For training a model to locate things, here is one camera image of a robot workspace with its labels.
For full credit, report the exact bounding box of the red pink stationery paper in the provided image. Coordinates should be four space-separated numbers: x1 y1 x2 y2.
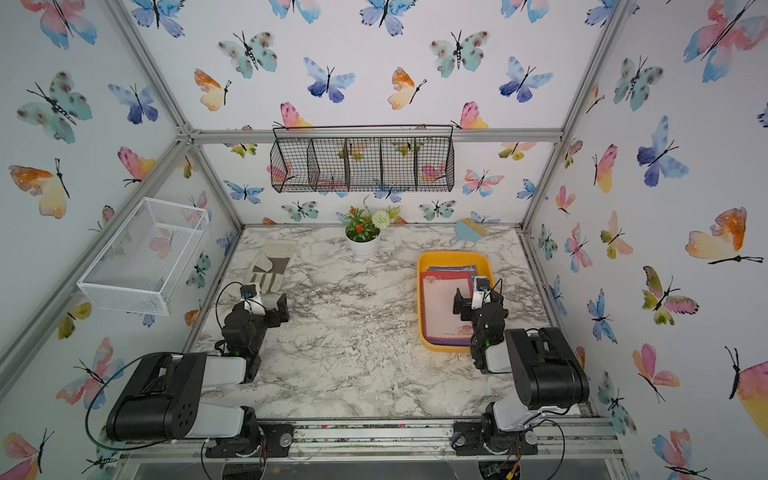
419 271 473 348

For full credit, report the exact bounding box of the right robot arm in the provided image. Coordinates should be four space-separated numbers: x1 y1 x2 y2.
451 291 589 456

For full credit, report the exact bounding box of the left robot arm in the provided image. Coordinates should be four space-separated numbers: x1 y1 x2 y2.
105 293 290 458

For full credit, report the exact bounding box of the blue stationery paper stack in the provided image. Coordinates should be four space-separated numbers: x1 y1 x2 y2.
427 265 478 275

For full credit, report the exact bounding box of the yellow storage tray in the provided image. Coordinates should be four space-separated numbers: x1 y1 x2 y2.
417 250 494 354

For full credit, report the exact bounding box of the beige work glove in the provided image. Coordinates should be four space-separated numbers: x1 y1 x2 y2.
243 240 298 294

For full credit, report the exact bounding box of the blue dustpan brush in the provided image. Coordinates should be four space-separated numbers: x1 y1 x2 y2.
450 218 488 245

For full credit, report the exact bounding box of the potted flower plant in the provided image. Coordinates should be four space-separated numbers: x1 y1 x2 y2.
339 198 401 260

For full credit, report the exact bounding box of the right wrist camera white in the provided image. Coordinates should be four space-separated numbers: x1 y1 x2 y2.
471 276 492 310

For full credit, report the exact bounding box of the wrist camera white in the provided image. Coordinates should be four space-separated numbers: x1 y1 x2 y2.
240 283 262 304
471 276 492 310

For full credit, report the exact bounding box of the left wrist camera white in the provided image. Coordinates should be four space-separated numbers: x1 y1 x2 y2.
240 283 262 304

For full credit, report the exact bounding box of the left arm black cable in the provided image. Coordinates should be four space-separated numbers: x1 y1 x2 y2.
83 352 181 452

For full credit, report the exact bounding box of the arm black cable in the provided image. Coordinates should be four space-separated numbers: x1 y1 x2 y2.
83 352 181 452
527 416 567 480

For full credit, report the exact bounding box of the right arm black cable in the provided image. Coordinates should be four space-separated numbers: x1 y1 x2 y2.
527 416 567 480

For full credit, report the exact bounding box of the white mesh wall basket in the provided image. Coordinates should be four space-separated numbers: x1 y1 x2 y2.
77 197 209 316

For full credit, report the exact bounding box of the black wire wall basket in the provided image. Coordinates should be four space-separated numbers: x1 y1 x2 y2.
268 124 455 193

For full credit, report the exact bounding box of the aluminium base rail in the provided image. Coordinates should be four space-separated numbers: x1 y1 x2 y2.
119 418 625 463

